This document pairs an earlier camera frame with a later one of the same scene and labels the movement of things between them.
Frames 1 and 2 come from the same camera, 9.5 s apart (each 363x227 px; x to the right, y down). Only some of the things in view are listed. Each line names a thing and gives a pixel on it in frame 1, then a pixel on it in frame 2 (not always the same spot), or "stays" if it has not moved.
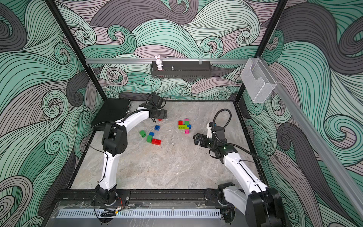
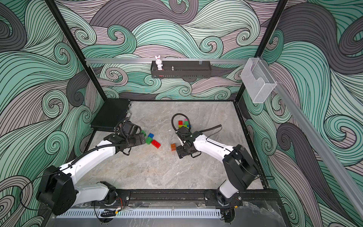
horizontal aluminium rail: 118,61 stays
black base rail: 198,197 stays
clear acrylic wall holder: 258,80 stays
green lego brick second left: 149,138 stays
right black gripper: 204,138 to 181,153
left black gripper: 164,114 to 138,140
